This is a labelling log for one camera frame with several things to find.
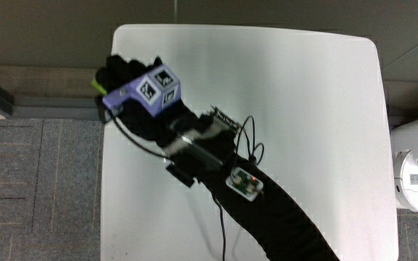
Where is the white round appliance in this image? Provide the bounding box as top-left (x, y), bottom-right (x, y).
top-left (390, 112), bottom-right (418, 217)

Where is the person's right hand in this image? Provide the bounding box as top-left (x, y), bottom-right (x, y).
top-left (94, 54), bottom-right (200, 148)

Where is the person's right forearm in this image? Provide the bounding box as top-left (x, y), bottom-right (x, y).
top-left (163, 107), bottom-right (341, 261)

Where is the black cable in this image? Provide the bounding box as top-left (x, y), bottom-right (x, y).
top-left (210, 191), bottom-right (228, 261)

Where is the white sensor module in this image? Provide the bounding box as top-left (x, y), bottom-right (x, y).
top-left (225, 166), bottom-right (264, 202)

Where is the green brick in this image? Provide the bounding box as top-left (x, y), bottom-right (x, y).
top-left (90, 78), bottom-right (108, 96)

